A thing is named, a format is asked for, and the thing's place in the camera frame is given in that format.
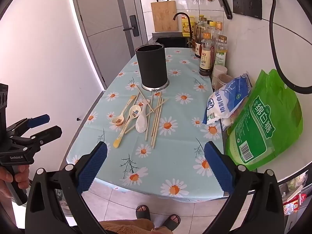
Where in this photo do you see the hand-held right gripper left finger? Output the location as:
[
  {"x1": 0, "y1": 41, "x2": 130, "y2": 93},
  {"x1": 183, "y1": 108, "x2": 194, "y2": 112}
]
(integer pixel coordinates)
[{"x1": 25, "y1": 141, "x2": 108, "y2": 234}]

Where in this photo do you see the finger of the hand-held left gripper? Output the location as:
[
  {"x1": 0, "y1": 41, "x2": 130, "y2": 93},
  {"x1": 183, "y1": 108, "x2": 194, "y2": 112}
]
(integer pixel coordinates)
[
  {"x1": 6, "y1": 114, "x2": 50, "y2": 137},
  {"x1": 11, "y1": 125, "x2": 62, "y2": 150}
]

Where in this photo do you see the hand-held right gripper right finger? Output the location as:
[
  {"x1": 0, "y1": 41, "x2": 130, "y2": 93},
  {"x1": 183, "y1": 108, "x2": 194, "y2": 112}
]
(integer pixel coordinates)
[{"x1": 204, "y1": 141, "x2": 285, "y2": 234}]

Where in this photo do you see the cream spoon with bear print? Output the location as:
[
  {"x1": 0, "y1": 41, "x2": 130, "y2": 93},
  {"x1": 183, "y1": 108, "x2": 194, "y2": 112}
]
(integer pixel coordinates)
[{"x1": 111, "y1": 95, "x2": 137, "y2": 126}]

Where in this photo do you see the plain white ceramic spoon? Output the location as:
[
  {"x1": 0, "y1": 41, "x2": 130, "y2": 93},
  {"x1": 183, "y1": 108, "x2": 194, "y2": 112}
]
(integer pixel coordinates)
[{"x1": 135, "y1": 99, "x2": 151, "y2": 133}]

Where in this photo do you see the white spoon with yellow handle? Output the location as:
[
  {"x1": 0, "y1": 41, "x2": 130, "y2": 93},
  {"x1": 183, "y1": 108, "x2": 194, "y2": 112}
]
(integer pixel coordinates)
[{"x1": 113, "y1": 105, "x2": 142, "y2": 149}]

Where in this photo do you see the pile of wooden chopsticks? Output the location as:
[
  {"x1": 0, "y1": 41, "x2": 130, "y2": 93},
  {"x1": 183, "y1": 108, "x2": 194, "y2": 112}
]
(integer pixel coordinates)
[{"x1": 124, "y1": 85, "x2": 170, "y2": 149}]

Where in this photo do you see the black cylindrical utensil holder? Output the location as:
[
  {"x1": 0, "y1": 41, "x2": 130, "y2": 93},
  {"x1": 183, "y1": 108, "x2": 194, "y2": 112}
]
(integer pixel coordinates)
[{"x1": 135, "y1": 43, "x2": 170, "y2": 92}]

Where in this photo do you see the person's left hand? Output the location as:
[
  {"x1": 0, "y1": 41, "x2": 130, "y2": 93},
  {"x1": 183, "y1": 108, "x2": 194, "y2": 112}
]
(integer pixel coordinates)
[{"x1": 0, "y1": 164, "x2": 30, "y2": 195}]

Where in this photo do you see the daisy print tablecloth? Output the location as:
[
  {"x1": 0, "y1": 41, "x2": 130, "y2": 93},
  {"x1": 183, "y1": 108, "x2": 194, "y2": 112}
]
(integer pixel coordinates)
[{"x1": 66, "y1": 47, "x2": 228, "y2": 203}]

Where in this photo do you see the green sugar bag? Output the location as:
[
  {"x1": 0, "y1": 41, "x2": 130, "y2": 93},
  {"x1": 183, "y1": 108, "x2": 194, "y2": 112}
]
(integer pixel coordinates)
[{"x1": 225, "y1": 69, "x2": 304, "y2": 171}]

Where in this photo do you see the black slipper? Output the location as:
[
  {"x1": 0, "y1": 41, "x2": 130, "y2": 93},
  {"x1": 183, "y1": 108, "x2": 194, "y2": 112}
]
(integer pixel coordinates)
[
  {"x1": 136, "y1": 205, "x2": 152, "y2": 221},
  {"x1": 161, "y1": 214, "x2": 181, "y2": 231}
]

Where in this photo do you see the person's tan clothing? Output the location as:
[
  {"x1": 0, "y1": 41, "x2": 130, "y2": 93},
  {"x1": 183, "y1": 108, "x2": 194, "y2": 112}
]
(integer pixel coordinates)
[{"x1": 100, "y1": 218, "x2": 173, "y2": 234}]

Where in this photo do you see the white and blue salt bag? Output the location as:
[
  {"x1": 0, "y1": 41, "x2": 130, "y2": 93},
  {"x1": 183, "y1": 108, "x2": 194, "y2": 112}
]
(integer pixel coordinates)
[{"x1": 203, "y1": 73, "x2": 253, "y2": 125}]

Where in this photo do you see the red packet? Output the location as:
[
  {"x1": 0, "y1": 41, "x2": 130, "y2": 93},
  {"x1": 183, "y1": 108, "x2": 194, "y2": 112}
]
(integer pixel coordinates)
[{"x1": 284, "y1": 192, "x2": 308, "y2": 215}]

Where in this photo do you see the clear plastic jar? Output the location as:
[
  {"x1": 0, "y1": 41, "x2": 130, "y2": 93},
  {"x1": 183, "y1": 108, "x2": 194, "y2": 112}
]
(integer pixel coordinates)
[{"x1": 214, "y1": 74, "x2": 234, "y2": 92}]

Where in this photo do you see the jar with white ribbed cap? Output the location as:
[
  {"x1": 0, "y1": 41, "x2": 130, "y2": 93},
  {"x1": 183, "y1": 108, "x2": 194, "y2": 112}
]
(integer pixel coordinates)
[{"x1": 212, "y1": 65, "x2": 228, "y2": 86}]

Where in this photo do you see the brown vinegar bottle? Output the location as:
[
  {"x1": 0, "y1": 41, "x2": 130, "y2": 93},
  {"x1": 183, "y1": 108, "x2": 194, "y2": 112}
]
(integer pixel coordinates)
[{"x1": 193, "y1": 17, "x2": 207, "y2": 58}]

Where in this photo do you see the grey door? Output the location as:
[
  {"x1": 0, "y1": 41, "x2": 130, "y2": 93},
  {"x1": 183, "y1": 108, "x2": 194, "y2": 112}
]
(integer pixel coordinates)
[{"x1": 73, "y1": 0, "x2": 147, "y2": 88}]

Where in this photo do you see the kitchen sink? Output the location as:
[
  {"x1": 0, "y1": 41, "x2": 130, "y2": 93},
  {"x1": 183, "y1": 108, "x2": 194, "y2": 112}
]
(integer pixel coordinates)
[{"x1": 152, "y1": 32, "x2": 193, "y2": 48}]

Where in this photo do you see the clear bottle with gold cap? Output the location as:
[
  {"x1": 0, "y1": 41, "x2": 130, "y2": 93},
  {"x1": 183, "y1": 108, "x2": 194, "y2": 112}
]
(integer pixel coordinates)
[{"x1": 213, "y1": 21, "x2": 223, "y2": 44}]

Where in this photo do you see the yellow cooking oil jug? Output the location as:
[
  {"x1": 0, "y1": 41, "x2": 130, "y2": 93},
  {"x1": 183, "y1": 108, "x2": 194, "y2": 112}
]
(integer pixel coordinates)
[{"x1": 182, "y1": 15, "x2": 196, "y2": 33}]

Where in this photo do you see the dark curved faucet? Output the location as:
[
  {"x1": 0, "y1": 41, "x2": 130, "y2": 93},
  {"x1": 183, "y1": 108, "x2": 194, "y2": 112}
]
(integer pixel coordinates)
[{"x1": 173, "y1": 12, "x2": 193, "y2": 45}]

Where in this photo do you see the wooden cutting board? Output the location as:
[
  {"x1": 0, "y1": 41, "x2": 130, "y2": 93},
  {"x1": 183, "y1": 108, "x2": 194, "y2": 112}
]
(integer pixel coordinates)
[{"x1": 151, "y1": 0, "x2": 179, "y2": 33}]

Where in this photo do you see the black door lock handle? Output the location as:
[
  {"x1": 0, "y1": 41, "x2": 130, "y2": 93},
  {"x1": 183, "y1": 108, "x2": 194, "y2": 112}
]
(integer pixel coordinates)
[{"x1": 123, "y1": 15, "x2": 140, "y2": 37}]

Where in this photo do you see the black cable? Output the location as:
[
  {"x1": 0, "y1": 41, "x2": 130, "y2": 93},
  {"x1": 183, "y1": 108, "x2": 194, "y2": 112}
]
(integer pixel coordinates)
[{"x1": 266, "y1": 0, "x2": 312, "y2": 94}]

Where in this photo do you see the dark wall socket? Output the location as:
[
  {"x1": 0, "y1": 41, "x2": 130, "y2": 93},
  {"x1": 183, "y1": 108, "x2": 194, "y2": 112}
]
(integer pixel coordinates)
[
  {"x1": 244, "y1": 0, "x2": 262, "y2": 20},
  {"x1": 232, "y1": 0, "x2": 245, "y2": 15}
]

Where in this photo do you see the kitchen knife with black handle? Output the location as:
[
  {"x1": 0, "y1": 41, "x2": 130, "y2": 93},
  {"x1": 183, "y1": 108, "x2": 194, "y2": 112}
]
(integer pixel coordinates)
[{"x1": 212, "y1": 0, "x2": 232, "y2": 20}]

